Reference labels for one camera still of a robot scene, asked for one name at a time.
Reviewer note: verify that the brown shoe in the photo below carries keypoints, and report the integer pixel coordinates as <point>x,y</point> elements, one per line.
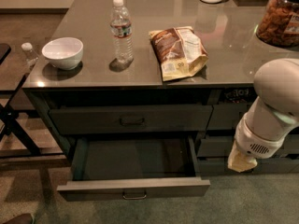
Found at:
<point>21,219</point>

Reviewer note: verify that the clear plastic water bottle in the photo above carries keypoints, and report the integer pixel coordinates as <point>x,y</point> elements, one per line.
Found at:
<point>121,29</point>

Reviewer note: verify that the jar of nuts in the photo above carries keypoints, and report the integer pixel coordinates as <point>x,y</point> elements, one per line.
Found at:
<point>280,23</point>

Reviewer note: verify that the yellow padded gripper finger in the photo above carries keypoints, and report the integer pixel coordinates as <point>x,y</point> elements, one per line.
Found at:
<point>239,162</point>

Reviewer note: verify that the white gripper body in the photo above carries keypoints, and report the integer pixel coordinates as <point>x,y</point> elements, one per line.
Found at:
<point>256,141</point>

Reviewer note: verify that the grey drawer cabinet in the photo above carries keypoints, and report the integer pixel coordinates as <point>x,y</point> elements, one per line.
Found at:
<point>228,34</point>

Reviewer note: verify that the small bottle white cap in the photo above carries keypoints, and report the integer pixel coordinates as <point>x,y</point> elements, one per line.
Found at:
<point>31,56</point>

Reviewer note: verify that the brown yellow snack bag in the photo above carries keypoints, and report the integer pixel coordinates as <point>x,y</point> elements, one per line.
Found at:
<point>180,52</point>

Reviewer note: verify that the dark side table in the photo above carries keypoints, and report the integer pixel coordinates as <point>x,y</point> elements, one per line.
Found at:
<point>14,102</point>

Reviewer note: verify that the white ceramic bowl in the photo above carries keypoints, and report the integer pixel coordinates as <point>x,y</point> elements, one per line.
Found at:
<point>64,53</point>

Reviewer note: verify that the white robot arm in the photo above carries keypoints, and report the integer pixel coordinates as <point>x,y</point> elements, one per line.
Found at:
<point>275,112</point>

